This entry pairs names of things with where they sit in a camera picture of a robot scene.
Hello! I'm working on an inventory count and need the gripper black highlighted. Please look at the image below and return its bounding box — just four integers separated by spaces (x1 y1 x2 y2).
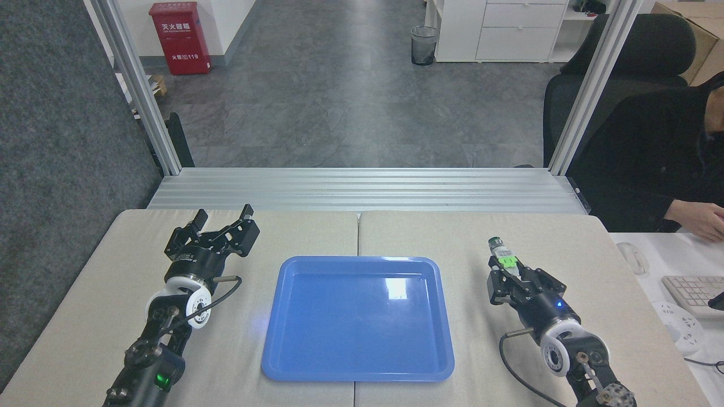
488 257 581 340
165 204 261 288

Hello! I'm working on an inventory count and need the switch part with green tab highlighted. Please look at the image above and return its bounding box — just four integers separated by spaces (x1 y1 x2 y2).
488 236 520 278

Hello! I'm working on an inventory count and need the blue plastic tray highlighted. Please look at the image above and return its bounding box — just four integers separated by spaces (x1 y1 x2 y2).
261 256 456 383

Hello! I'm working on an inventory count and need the person's hand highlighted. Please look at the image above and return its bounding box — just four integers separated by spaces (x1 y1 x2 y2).
664 199 724 244

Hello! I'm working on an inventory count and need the black panel foot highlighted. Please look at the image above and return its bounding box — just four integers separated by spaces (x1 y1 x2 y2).
167 112 196 169

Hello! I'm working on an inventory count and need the white computer mouse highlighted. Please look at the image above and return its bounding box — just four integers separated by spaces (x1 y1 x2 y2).
616 241 649 276

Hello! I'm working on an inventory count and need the grey felt partition panel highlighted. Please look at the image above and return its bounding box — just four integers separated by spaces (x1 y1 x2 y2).
0 0 165 392

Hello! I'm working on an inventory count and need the white round perforated device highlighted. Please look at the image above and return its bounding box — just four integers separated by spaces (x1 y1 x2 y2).
653 301 707 356

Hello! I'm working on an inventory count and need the white keyboard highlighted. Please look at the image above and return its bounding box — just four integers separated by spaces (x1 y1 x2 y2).
661 275 724 307

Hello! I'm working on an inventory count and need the person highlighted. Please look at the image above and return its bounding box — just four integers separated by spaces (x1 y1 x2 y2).
568 71 724 233

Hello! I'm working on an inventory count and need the red fire extinguisher box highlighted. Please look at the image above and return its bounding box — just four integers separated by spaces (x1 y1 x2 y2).
148 1 213 76

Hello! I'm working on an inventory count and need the white drawer cabinet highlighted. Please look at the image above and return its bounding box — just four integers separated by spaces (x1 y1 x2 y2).
433 0 570 63

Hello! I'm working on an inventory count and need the black office chair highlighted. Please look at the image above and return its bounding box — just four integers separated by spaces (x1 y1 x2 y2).
542 14 699 168

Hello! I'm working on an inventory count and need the brown cardboard box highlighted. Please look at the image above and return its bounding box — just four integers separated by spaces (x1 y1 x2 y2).
650 2 724 86

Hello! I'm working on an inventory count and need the silver aluminium rail bed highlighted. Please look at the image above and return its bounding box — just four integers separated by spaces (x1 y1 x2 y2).
146 167 587 215

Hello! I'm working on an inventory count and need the silver aluminium post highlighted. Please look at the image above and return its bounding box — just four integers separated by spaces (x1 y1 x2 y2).
84 0 183 176
547 0 646 176

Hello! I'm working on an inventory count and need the thin black desk cable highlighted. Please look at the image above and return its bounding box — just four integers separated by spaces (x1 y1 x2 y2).
683 356 724 375

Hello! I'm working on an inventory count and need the wire mesh waste bin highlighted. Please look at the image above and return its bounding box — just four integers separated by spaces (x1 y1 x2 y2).
410 25 440 67

